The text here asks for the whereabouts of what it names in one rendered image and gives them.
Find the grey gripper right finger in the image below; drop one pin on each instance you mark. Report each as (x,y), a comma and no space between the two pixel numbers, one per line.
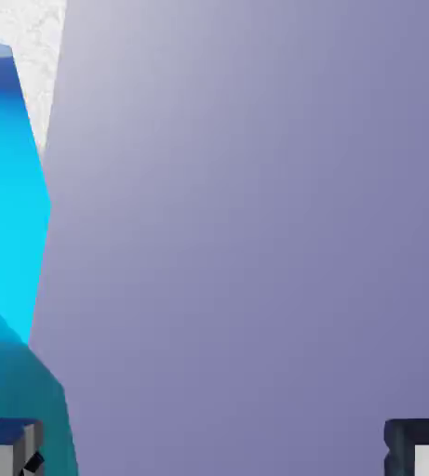
(422,453)

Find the small teal cube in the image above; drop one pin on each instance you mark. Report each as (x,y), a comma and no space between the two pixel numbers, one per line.
(31,386)

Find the large cyan box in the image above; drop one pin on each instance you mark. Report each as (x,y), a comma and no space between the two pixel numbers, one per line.
(7,223)

